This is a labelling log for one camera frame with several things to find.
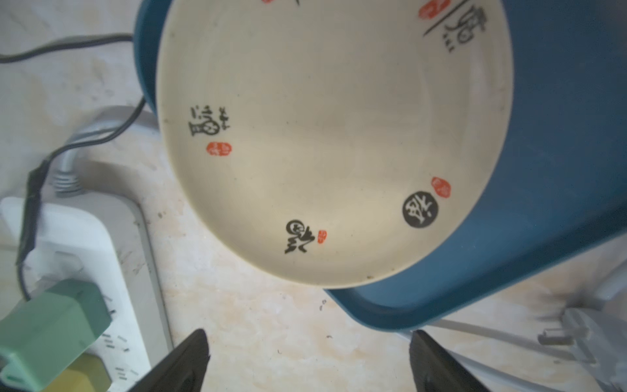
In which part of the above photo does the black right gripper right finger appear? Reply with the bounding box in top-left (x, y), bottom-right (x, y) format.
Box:
top-left (409, 330), bottom-right (489, 392)

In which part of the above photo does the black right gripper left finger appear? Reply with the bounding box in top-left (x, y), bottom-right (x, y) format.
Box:
top-left (130, 328), bottom-right (211, 392)

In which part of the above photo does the green plug adapter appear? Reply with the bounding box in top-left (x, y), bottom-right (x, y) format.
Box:
top-left (1, 279), bottom-right (111, 391)

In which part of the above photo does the white power strip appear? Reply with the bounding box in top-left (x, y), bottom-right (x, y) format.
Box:
top-left (24, 192), bottom-right (173, 391)

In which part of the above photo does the teal plastic tray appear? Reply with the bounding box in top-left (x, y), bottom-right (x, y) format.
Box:
top-left (134, 1), bottom-right (626, 332)

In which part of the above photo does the cream plate with characters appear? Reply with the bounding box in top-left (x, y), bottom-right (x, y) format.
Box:
top-left (156, 1), bottom-right (514, 288)

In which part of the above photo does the white fan cable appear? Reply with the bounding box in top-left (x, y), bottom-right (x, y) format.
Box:
top-left (398, 259), bottom-right (627, 392)

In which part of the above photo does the black cable to green plug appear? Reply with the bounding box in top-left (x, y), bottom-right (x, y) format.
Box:
top-left (0, 33), bottom-right (148, 301)

